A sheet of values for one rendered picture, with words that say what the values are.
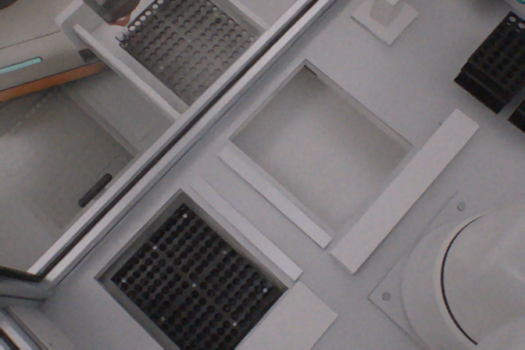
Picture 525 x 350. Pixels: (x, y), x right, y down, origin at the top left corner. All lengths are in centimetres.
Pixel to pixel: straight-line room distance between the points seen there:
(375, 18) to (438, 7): 12
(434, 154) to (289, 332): 36
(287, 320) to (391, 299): 16
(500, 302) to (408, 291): 28
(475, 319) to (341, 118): 54
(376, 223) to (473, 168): 20
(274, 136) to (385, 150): 21
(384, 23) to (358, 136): 22
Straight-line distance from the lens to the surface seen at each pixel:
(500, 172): 106
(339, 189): 111
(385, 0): 104
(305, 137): 114
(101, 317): 100
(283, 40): 103
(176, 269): 103
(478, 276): 68
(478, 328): 76
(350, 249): 94
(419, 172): 98
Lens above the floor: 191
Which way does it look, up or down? 74 degrees down
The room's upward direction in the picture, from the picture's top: 5 degrees counter-clockwise
